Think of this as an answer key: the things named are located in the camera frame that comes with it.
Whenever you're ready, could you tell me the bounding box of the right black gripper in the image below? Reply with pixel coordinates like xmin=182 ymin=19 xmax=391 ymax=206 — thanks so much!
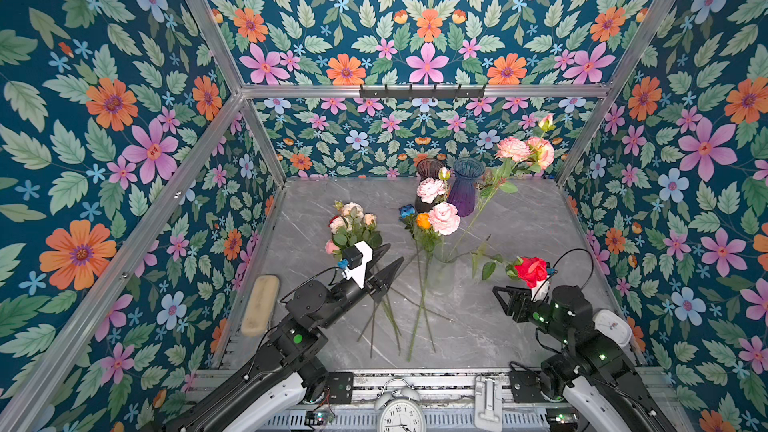
xmin=491 ymin=283 xmax=572 ymax=349

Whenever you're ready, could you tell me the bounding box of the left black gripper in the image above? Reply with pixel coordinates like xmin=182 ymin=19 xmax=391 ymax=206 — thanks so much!
xmin=318 ymin=241 xmax=406 ymax=334

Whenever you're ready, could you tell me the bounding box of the red rose flower stem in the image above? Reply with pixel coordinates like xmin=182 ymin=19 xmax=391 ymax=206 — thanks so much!
xmin=459 ymin=244 xmax=550 ymax=289

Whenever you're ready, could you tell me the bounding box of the pink carnation flower stem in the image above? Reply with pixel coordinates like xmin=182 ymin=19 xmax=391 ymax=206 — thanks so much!
xmin=427 ymin=166 xmax=461 ymax=257

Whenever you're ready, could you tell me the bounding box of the pink bud flower stem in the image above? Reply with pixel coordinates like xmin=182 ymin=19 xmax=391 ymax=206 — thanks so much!
xmin=451 ymin=113 xmax=555 ymax=253

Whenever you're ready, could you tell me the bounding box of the clear ribbed glass vase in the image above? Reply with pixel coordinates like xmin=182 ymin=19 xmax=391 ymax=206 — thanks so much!
xmin=426 ymin=254 xmax=457 ymax=296

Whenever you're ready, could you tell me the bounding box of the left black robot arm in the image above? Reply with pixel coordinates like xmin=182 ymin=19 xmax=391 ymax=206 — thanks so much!
xmin=142 ymin=244 xmax=404 ymax=431

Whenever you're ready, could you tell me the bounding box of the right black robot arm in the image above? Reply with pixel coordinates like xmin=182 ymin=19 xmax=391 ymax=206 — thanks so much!
xmin=492 ymin=285 xmax=675 ymax=431

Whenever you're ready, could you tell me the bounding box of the dark maroon glass vase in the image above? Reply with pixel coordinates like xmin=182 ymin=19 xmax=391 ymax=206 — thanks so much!
xmin=415 ymin=158 xmax=448 ymax=213

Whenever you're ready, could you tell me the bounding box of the purple glass vase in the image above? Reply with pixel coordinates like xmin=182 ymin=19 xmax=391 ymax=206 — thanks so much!
xmin=447 ymin=157 xmax=485 ymax=218

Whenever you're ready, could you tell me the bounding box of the white round device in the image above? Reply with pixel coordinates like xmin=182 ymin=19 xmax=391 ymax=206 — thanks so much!
xmin=593 ymin=309 xmax=634 ymax=349

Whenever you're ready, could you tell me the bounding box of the cream rose flower bunch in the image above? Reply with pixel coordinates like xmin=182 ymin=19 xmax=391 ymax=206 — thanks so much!
xmin=323 ymin=200 xmax=403 ymax=359

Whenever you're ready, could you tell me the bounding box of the orange rose flower stem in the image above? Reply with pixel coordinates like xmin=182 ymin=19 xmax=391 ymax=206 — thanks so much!
xmin=406 ymin=213 xmax=436 ymax=362

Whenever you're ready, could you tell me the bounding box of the white alarm clock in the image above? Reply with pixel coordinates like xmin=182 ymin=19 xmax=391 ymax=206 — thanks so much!
xmin=375 ymin=386 xmax=427 ymax=432

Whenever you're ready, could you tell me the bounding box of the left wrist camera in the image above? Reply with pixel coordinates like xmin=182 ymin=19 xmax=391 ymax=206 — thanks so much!
xmin=337 ymin=241 xmax=373 ymax=289

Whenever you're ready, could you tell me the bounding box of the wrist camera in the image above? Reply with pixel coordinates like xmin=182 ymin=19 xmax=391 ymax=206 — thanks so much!
xmin=337 ymin=241 xmax=373 ymax=289
xmin=531 ymin=278 xmax=550 ymax=302

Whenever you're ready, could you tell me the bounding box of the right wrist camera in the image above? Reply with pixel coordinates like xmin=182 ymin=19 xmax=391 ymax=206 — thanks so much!
xmin=531 ymin=278 xmax=550 ymax=302

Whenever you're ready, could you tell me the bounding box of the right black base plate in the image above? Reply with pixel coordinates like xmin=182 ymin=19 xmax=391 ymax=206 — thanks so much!
xmin=508 ymin=368 xmax=549 ymax=403

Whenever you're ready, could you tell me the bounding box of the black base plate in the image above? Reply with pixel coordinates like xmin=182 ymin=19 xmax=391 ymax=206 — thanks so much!
xmin=311 ymin=371 xmax=355 ymax=405
xmin=508 ymin=368 xmax=549 ymax=403

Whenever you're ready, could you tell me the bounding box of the white clamp bracket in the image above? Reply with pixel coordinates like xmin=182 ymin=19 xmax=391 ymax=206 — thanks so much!
xmin=474 ymin=376 xmax=503 ymax=432

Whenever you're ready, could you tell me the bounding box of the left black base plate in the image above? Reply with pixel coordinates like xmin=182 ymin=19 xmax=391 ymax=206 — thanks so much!
xmin=311 ymin=371 xmax=355 ymax=405

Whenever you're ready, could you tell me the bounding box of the black hook rail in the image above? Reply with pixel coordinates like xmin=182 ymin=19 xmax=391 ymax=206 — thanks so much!
xmin=358 ymin=84 xmax=486 ymax=100

